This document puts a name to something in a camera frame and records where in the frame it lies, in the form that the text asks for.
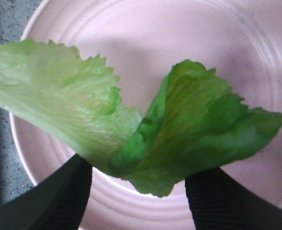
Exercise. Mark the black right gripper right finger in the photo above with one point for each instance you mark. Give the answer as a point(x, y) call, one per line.
point(218, 202)

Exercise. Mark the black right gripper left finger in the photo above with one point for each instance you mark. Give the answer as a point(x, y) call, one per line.
point(57, 203)

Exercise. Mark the green lettuce leaf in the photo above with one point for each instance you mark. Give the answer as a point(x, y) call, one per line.
point(195, 122)

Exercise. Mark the pink round plate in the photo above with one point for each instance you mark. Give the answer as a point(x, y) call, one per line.
point(142, 40)

